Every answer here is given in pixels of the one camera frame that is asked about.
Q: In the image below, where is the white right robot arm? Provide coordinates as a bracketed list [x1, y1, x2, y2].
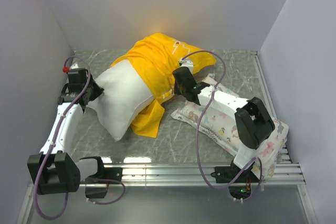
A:
[173, 67, 275, 182]

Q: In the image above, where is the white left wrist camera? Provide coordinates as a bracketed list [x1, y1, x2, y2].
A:
[62, 63, 79, 73]

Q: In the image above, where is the yellow cartoon print pillowcase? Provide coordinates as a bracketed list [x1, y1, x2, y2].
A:
[110, 33, 201, 138]

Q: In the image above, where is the aluminium right side rail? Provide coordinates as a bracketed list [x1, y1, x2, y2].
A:
[251, 51, 292, 164]

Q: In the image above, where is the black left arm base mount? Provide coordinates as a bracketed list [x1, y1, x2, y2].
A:
[80, 156, 123, 199]

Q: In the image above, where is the aluminium rail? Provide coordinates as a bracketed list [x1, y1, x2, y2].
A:
[104, 163, 306, 187]
[251, 51, 292, 164]

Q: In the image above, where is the floral print white pillow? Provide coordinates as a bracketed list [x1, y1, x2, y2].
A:
[170, 73, 289, 178]

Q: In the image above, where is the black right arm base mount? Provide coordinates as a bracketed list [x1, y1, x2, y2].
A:
[211, 165, 261, 202]

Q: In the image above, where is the aluminium front rail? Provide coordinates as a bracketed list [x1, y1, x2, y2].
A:
[104, 163, 306, 187]

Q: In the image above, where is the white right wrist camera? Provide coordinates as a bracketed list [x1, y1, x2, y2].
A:
[179, 58, 194, 73]

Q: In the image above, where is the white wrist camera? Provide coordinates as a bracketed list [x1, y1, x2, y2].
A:
[62, 63, 79, 73]
[179, 58, 194, 73]

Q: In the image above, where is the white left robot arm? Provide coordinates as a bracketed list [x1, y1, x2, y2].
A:
[27, 67, 106, 195]

